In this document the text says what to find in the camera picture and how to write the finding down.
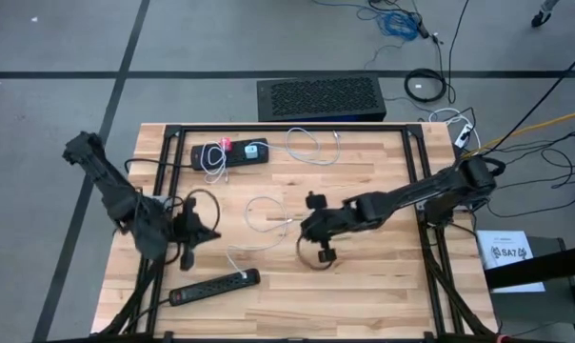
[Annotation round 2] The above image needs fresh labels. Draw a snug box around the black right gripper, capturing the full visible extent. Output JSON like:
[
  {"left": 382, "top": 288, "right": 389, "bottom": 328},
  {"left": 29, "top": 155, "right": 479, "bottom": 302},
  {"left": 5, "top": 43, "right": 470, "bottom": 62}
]
[{"left": 298, "top": 209, "right": 360, "bottom": 263}]

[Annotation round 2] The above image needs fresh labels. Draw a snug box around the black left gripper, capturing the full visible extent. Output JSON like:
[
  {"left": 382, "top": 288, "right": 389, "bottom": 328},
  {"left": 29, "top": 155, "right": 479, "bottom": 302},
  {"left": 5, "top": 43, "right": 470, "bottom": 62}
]
[{"left": 172, "top": 214, "right": 223, "bottom": 272}]

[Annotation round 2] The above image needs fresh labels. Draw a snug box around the white USB cable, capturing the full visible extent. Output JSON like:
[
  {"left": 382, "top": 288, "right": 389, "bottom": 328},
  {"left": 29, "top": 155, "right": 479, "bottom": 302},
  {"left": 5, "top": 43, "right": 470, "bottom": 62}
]
[
  {"left": 199, "top": 141, "right": 230, "bottom": 186},
  {"left": 225, "top": 194, "right": 296, "bottom": 280},
  {"left": 257, "top": 127, "right": 342, "bottom": 167}
]

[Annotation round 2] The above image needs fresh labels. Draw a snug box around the black power strip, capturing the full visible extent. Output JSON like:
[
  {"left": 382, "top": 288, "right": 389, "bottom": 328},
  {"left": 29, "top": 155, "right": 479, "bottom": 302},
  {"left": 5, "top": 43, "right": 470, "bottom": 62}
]
[
  {"left": 190, "top": 138, "right": 270, "bottom": 172},
  {"left": 168, "top": 268, "right": 262, "bottom": 308}
]

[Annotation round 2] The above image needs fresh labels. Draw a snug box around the black computer case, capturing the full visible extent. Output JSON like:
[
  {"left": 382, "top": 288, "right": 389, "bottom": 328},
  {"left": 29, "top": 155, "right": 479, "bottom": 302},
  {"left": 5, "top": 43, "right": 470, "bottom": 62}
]
[{"left": 255, "top": 72, "right": 387, "bottom": 124}]

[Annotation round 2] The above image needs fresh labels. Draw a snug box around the white floor power strip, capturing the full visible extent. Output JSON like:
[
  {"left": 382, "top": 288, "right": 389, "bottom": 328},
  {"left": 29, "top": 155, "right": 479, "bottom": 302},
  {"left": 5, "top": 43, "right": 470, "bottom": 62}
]
[{"left": 453, "top": 122, "right": 475, "bottom": 150}]

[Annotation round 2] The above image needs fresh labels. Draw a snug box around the white printed paper sheet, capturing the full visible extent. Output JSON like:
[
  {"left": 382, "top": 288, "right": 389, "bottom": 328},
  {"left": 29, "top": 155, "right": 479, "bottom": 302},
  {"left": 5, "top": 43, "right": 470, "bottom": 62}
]
[{"left": 475, "top": 229, "right": 546, "bottom": 293}]

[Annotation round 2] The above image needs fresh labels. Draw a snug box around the black beam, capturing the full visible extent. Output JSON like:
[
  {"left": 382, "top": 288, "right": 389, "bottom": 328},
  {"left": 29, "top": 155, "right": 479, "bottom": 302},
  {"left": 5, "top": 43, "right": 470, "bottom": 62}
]
[{"left": 484, "top": 241, "right": 575, "bottom": 292}]

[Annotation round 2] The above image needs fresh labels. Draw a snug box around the grey side table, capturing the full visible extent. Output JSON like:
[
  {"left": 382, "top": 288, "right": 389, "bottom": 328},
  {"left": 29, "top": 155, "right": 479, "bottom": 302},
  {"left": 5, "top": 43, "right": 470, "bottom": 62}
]
[{"left": 486, "top": 234, "right": 575, "bottom": 334}]

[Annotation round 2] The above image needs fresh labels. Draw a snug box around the grey leg with black caster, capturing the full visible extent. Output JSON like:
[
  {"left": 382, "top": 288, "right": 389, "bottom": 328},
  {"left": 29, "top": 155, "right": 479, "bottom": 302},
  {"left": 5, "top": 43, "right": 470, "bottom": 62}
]
[{"left": 529, "top": 0, "right": 561, "bottom": 29}]

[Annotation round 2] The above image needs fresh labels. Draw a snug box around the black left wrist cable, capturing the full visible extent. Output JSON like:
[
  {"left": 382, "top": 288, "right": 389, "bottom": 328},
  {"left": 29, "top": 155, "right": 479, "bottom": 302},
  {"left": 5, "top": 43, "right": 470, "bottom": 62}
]
[{"left": 185, "top": 189, "right": 222, "bottom": 234}]

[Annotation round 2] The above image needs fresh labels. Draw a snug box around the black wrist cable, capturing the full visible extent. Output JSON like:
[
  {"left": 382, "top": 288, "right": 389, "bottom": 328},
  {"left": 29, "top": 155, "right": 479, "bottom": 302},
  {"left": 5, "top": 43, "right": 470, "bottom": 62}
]
[
  {"left": 185, "top": 189, "right": 222, "bottom": 234},
  {"left": 295, "top": 235, "right": 339, "bottom": 272}
]

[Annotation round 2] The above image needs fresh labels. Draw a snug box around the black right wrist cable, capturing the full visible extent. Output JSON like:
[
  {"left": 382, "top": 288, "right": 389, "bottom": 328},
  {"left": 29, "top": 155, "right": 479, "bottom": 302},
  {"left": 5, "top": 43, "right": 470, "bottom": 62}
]
[{"left": 295, "top": 235, "right": 339, "bottom": 272}]

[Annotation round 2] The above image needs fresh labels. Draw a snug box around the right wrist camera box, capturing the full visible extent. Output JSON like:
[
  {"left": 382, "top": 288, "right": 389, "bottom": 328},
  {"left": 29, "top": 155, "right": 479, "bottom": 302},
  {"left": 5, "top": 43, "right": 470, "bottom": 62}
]
[{"left": 305, "top": 191, "right": 328, "bottom": 211}]

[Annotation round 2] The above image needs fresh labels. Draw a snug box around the black power strip cord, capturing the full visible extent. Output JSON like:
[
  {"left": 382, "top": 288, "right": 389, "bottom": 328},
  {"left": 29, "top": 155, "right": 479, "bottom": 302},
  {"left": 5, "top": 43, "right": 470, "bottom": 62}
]
[
  {"left": 124, "top": 156, "right": 194, "bottom": 175},
  {"left": 121, "top": 297, "right": 172, "bottom": 335}
]

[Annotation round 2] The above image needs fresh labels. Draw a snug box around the black table frame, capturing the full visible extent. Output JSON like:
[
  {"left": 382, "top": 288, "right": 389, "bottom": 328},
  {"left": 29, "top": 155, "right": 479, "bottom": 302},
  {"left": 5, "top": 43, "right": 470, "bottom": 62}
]
[{"left": 99, "top": 122, "right": 501, "bottom": 343}]

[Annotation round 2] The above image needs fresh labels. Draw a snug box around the black floor cable coil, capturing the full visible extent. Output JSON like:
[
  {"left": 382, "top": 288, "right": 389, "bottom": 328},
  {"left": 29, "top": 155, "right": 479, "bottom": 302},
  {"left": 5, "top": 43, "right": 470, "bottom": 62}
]
[{"left": 403, "top": 67, "right": 448, "bottom": 104}]

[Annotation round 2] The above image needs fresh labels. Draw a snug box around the white floor cable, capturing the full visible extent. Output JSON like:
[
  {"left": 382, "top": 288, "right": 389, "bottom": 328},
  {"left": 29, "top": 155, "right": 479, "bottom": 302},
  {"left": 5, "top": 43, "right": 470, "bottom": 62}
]
[{"left": 426, "top": 107, "right": 483, "bottom": 152}]

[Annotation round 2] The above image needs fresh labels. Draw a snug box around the thick black cable loop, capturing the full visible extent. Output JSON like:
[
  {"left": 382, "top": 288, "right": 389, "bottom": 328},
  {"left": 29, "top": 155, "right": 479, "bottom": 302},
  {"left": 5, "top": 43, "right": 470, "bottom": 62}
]
[{"left": 485, "top": 155, "right": 507, "bottom": 180}]

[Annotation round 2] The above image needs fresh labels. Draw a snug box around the blue floor cable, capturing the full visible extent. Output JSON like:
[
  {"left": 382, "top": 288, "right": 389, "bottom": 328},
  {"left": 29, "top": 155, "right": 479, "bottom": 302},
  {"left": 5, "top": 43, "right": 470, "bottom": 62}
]
[{"left": 310, "top": 0, "right": 421, "bottom": 71}]

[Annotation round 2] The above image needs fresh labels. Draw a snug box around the thin black floor cable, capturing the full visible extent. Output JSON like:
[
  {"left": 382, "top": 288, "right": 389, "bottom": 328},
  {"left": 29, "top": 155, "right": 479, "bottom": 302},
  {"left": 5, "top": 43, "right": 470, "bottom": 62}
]
[{"left": 446, "top": 0, "right": 471, "bottom": 105}]

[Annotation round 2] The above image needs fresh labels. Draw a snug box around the yellow floor cable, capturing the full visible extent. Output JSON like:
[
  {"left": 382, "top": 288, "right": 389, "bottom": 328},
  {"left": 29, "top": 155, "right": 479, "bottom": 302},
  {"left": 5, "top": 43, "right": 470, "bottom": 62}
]
[{"left": 460, "top": 108, "right": 575, "bottom": 159}]

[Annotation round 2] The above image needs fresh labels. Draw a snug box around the straight black floor cable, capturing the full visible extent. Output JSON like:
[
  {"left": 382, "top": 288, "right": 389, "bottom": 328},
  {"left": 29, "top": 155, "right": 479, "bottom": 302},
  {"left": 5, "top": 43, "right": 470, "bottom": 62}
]
[{"left": 463, "top": 43, "right": 575, "bottom": 159}]

